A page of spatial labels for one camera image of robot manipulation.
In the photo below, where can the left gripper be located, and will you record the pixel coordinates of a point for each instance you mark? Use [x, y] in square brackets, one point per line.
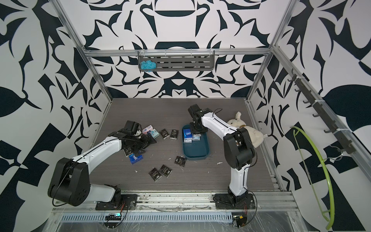
[146, 143]

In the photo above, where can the black Face tissue pack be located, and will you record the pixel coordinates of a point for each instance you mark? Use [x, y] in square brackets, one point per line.
[155, 174]
[174, 134]
[181, 161]
[164, 134]
[165, 171]
[128, 151]

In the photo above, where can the blue barcode tissue pack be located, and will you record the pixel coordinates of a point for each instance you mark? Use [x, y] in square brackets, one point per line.
[187, 135]

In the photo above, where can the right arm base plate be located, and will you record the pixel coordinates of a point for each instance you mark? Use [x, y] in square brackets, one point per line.
[229, 201]

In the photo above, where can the teal plastic storage box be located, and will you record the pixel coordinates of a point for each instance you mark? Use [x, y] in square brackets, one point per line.
[196, 150]

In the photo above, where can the black round plug box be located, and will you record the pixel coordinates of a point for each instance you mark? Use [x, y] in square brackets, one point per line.
[239, 221]

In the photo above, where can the cyan crumpled item in rack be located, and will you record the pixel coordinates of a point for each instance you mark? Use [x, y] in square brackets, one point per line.
[148, 66]

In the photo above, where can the teal cartoon tissue pack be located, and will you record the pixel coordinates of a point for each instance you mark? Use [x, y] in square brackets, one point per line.
[154, 133]

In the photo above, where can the dark blue Tempo tissue pack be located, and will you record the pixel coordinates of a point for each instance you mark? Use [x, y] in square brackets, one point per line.
[134, 159]

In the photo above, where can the pink barcode tissue pack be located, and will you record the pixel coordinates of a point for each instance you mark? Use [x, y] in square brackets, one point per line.
[147, 129]

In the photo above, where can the light blue bunny tissue pack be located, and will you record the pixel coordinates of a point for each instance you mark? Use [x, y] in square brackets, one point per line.
[196, 137]

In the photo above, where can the white ribbed cable duct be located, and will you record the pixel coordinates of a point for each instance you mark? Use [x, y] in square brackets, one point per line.
[220, 217]

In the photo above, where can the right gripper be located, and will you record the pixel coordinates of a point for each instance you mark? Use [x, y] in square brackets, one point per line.
[192, 131]

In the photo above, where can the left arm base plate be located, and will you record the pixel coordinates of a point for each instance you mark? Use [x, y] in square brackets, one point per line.
[125, 201]

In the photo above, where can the small black electronics box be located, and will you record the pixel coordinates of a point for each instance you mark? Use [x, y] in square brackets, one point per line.
[114, 217]

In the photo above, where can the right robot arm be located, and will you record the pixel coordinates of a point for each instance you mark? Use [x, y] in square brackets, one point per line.
[239, 150]

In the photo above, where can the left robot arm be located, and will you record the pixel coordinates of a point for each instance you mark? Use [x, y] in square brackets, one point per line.
[70, 183]

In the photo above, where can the black hook rail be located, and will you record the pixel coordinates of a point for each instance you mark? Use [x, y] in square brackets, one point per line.
[323, 111]

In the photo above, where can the grey slotted wall rack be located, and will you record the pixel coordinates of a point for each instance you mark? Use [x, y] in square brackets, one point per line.
[177, 61]

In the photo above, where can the white plush toy dog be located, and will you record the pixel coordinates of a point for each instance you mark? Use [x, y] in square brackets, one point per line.
[256, 136]

